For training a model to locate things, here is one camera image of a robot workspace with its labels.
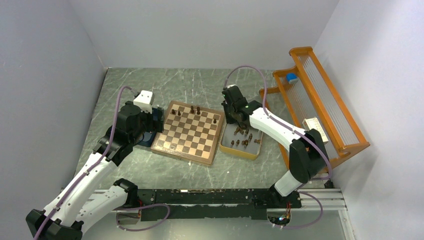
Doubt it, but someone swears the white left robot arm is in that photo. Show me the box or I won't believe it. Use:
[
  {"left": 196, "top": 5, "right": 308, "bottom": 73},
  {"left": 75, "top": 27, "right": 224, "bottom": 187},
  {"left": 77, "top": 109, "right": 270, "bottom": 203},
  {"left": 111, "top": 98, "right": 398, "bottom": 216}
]
[{"left": 25, "top": 101, "right": 164, "bottom": 240}]

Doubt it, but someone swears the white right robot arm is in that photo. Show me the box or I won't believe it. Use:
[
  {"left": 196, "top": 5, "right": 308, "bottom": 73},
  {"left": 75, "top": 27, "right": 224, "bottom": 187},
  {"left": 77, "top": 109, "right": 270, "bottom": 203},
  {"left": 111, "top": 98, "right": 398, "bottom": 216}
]
[{"left": 221, "top": 84, "right": 329, "bottom": 207}]

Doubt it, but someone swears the dark chess pieces pile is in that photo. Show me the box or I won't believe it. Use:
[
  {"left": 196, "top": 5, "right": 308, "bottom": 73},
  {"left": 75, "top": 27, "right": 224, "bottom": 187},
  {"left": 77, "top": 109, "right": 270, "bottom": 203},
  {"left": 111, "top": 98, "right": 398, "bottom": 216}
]
[{"left": 229, "top": 127, "right": 262, "bottom": 148}]

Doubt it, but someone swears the wooden chess board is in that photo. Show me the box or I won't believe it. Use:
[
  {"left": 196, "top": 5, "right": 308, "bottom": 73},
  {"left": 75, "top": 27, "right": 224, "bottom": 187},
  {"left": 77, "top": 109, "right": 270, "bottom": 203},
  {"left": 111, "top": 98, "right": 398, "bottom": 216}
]
[{"left": 150, "top": 100, "right": 225, "bottom": 166}]

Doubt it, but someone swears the blue tray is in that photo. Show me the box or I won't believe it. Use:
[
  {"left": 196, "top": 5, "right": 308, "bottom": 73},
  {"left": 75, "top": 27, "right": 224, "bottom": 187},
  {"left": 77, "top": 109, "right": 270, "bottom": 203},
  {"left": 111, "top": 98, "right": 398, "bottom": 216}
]
[{"left": 137, "top": 131, "right": 157, "bottom": 148}]

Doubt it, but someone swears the yellow metal tin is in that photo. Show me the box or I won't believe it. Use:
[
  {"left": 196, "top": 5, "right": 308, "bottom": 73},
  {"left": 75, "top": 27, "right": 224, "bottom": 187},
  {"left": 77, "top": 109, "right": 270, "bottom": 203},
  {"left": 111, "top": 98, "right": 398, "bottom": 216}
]
[{"left": 219, "top": 123, "right": 264, "bottom": 160}]

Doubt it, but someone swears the blue round object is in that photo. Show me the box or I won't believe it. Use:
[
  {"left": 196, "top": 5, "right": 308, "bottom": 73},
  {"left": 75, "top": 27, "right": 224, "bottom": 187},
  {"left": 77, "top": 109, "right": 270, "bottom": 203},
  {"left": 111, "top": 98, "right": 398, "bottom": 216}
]
[{"left": 285, "top": 73, "right": 299, "bottom": 84}]

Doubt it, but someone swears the orange wooden rack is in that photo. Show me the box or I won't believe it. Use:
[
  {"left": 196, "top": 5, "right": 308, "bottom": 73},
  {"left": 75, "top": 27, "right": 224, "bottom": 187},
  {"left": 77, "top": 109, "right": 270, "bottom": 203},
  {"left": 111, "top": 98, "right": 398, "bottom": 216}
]
[{"left": 259, "top": 46, "right": 370, "bottom": 169}]

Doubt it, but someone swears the white small box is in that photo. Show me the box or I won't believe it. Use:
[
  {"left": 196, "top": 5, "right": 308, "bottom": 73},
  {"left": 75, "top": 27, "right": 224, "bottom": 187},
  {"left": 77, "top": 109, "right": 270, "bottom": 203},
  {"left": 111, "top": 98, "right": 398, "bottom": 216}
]
[{"left": 302, "top": 117, "right": 329, "bottom": 145}]

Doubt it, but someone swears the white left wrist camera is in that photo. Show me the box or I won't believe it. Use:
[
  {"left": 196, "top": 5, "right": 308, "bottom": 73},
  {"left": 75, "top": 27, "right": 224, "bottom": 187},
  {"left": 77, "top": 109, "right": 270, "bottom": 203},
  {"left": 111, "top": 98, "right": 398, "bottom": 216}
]
[{"left": 133, "top": 90, "right": 155, "bottom": 114}]

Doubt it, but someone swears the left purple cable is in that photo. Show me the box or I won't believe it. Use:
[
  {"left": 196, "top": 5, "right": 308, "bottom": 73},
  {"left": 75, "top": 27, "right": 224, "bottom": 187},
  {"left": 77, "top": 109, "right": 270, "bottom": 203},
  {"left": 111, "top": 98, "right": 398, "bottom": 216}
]
[{"left": 33, "top": 85, "right": 171, "bottom": 240}]

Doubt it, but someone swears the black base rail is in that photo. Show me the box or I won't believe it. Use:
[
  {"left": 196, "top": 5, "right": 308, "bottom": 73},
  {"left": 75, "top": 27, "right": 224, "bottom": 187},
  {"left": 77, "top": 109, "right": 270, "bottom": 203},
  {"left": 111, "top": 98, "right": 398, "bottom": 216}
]
[{"left": 131, "top": 188, "right": 302, "bottom": 221}]

